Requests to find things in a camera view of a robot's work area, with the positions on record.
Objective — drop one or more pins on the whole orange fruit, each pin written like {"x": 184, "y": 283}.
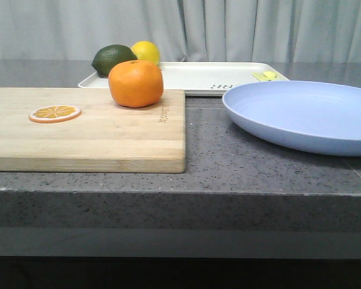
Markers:
{"x": 136, "y": 83}

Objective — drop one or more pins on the light blue plate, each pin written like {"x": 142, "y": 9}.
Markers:
{"x": 316, "y": 117}

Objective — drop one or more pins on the cream rectangular tray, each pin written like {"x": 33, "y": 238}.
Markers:
{"x": 212, "y": 78}

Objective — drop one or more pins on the wooden cutting board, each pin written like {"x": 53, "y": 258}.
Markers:
{"x": 105, "y": 137}

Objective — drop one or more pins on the yellow lemon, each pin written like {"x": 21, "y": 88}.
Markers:
{"x": 146, "y": 50}

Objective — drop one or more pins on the yellow plastic fork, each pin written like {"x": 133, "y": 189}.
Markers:
{"x": 260, "y": 76}

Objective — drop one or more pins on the dark green lime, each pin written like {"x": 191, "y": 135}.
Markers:
{"x": 109, "y": 56}

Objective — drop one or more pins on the orange slice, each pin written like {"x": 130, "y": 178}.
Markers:
{"x": 54, "y": 114}

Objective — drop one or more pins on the grey curtain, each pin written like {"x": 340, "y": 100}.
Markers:
{"x": 261, "y": 31}

